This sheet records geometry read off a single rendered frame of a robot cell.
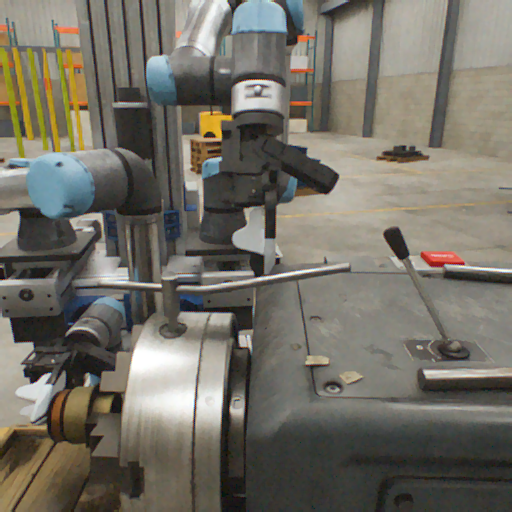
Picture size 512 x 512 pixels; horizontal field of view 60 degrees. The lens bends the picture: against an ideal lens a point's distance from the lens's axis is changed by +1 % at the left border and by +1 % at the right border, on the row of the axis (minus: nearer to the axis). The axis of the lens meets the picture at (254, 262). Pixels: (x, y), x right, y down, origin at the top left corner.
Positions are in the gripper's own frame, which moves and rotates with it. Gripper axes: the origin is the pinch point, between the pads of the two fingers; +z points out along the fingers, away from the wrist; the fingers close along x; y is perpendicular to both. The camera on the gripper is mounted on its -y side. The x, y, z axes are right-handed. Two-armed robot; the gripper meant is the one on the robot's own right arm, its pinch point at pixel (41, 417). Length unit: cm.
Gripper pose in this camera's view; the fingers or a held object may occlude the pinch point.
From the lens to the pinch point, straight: 76.3
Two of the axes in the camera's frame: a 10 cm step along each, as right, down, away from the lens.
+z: -0.3, 3.4, -9.4
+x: 0.0, -9.4, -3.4
